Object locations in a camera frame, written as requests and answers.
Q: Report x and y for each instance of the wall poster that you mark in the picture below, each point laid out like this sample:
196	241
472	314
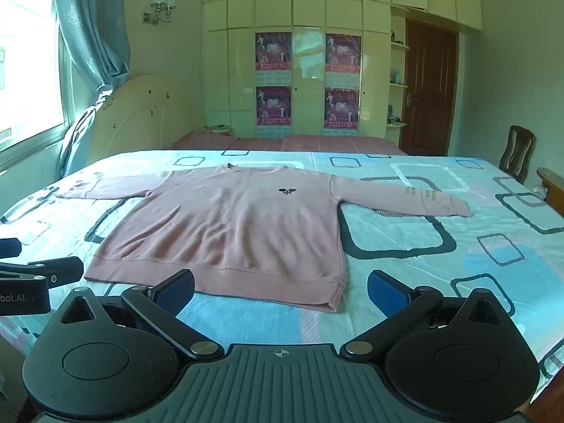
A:
273	110
341	110
273	50
343	53

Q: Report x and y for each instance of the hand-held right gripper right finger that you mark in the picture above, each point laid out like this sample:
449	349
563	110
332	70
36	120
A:
387	293

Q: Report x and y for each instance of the wooden furniture piece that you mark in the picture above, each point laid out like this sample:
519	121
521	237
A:
551	179

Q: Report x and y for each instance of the pink sweater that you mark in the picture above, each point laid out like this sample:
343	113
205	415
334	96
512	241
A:
229	233

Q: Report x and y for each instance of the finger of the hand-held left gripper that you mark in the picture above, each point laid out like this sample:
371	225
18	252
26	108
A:
57	269
9	247

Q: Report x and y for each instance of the cream headboard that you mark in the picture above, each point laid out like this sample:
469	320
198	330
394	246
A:
141	119

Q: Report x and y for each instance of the pale blue bottle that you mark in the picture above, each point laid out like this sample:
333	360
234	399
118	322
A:
395	76

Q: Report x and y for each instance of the patterned light blue bedsheet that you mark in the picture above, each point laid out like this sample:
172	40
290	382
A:
484	211

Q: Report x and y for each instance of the blue-green curtain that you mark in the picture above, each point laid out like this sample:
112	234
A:
92	44

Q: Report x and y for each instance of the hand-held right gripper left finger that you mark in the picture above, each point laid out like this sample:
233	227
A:
174	291

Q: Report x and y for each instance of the brown wooden door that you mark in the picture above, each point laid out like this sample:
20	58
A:
429	92

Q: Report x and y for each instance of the stack of papers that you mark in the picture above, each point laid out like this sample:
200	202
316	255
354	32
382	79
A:
218	129

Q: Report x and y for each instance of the cream corner shelves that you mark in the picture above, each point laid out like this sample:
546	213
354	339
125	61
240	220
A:
398	86

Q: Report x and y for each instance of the wall lamp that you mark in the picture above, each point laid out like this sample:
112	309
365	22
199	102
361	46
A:
161	6

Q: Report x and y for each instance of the dark wooden chair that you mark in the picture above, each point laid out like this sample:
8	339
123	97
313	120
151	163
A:
517	152

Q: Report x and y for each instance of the green wardrobe with posters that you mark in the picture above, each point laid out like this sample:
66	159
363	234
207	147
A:
308	9

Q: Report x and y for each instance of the window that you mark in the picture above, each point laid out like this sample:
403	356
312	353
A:
26	66

